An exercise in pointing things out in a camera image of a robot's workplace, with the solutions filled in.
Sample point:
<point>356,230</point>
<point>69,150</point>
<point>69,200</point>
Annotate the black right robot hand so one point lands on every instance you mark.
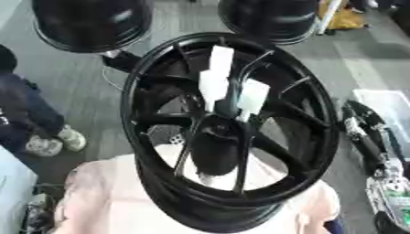
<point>363,131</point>

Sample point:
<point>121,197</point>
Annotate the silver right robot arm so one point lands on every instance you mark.
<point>392,195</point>

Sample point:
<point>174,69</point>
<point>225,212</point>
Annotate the black round wheel rim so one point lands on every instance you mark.
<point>272,18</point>
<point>90,23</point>

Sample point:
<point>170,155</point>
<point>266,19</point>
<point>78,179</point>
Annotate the white pin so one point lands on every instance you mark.
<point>213,85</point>
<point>221,59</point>

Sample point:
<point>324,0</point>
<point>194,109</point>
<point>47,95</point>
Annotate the black spoked wheel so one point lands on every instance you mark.
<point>160,91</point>

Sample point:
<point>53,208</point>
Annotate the black wheel stand base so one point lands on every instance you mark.
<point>122,61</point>

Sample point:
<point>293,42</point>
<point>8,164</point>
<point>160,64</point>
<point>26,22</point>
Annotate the clear plastic bin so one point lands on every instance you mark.
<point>388,109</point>

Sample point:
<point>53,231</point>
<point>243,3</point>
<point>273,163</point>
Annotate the yellow bag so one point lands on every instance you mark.
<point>346,18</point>

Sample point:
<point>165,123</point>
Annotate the white pole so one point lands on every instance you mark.
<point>328,15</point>

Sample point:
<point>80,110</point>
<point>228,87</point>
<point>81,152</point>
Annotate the pale pink round table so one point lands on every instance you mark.
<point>106,198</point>

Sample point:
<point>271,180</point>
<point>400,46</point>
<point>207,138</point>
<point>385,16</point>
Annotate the person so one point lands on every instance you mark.
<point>26,112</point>

